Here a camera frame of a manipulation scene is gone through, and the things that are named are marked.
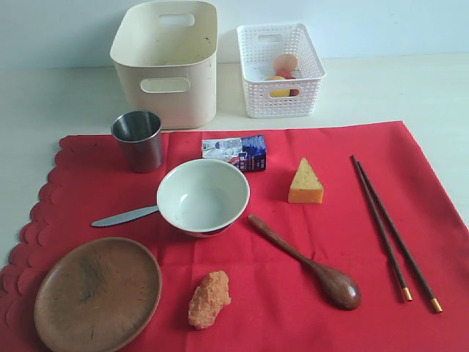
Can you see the brown chopstick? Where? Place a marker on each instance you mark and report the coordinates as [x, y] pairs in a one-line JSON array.
[[405, 251], [383, 234]]

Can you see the white ceramic bowl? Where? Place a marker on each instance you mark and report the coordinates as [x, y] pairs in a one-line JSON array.
[[203, 197]]

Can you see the brown wooden plate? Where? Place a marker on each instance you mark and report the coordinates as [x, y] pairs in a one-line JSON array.
[[98, 297]]

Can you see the brown egg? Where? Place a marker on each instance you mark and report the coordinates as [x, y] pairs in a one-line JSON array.
[[288, 62]]

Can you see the red sausage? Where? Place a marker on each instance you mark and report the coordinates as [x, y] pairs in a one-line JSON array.
[[287, 75]]

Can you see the white perforated plastic basket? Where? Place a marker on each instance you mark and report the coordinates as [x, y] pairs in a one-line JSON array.
[[259, 45]]

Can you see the red scalloped cloth mat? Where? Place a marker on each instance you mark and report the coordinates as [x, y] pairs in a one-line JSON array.
[[349, 243]]

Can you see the yellow cheese wedge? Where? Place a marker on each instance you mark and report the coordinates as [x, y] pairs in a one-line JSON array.
[[306, 187]]

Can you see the right brown chopstick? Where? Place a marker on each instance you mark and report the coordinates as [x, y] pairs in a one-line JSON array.
[[405, 251]]

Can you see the orange fried chicken piece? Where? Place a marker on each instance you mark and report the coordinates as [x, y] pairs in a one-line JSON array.
[[208, 299]]

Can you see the left brown chopstick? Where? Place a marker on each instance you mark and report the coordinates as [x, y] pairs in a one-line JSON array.
[[383, 234]]

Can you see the stainless steel cup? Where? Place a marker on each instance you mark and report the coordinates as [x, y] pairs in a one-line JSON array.
[[138, 134]]

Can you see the dark wooden spoon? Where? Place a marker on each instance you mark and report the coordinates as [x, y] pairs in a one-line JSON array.
[[341, 290]]

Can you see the silver butter knife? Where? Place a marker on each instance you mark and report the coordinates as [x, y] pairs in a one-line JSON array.
[[125, 217]]

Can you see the cream plastic tub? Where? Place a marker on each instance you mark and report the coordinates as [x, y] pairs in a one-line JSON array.
[[164, 53]]

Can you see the yellow lemon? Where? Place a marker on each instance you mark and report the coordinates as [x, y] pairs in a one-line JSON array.
[[279, 93]]

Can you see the blue white milk carton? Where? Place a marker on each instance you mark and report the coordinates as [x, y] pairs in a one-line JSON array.
[[248, 154]]

